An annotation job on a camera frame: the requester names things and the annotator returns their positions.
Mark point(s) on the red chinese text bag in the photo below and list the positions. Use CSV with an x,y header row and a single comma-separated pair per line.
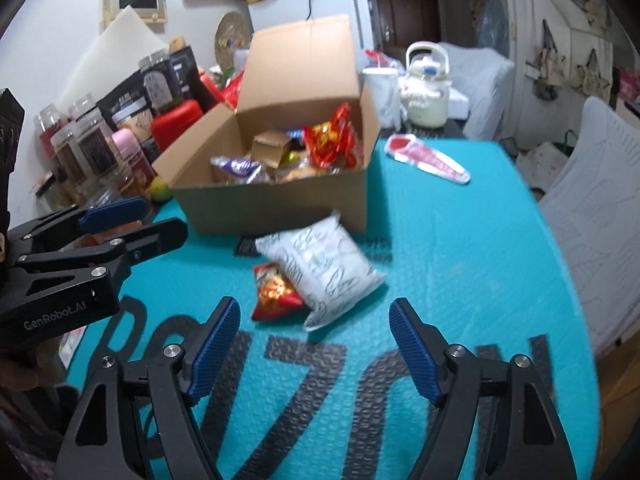
x,y
231,93

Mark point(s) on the small red festive snack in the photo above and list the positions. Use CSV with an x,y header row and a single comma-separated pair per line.
x,y
276,296

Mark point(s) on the tall jar red label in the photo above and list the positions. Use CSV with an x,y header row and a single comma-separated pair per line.
x,y
48,121

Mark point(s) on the tall jar dark label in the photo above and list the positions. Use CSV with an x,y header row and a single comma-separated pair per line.
x,y
94,138

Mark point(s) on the black snack pouch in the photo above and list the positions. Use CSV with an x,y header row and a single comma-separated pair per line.
x,y
129,98

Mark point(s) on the wall intercom screen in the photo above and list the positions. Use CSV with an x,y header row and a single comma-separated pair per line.
x,y
150,11

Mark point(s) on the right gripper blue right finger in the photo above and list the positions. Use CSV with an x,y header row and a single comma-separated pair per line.
x,y
422,347

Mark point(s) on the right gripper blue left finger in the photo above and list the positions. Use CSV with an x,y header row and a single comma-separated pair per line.
x,y
207,347

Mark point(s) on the grey sofa cushion far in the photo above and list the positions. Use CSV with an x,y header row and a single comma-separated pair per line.
x,y
486,78

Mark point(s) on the red plastic canister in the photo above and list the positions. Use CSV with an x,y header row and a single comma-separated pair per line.
x,y
170,126

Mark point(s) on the white foam board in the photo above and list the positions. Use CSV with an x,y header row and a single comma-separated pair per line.
x,y
111,59

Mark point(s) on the purple silver snack bag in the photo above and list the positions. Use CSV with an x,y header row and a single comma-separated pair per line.
x,y
238,170

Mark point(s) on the white refrigerator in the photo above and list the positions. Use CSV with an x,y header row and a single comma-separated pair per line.
x,y
269,13

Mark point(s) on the dark labelled jar on canister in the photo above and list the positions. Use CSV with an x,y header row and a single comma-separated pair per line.
x,y
160,81

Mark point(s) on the teal bubble mat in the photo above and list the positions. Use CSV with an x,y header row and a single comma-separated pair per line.
x,y
356,399

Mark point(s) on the woven round mat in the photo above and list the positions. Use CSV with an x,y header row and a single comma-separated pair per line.
x,y
232,34

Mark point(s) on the packaged yellow waffle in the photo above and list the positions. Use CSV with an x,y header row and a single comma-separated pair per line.
x,y
301,169

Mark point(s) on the pink red flat packet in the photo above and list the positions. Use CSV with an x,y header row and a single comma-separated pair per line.
x,y
410,150

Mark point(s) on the yellow green citrus fruit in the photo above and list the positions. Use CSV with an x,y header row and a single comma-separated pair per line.
x,y
159,191

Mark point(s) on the grey leaf pattern cushion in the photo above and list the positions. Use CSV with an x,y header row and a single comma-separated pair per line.
x,y
592,209

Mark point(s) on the white illustrated snack bag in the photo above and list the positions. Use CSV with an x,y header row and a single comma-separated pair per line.
x,y
325,266

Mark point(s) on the large red snack bag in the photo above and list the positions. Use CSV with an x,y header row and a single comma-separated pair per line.
x,y
334,144

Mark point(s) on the gold small box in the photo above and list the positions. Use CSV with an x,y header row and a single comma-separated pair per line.
x,y
270,148

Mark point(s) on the tall jar brown label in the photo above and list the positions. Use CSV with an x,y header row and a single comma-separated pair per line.
x,y
66,151

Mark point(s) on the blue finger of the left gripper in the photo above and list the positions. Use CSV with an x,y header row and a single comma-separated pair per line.
x,y
105,218

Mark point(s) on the pink bottle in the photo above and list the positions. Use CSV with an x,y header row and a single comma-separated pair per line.
x,y
132,153

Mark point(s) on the brown cardboard box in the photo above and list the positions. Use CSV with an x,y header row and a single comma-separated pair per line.
x,y
296,148

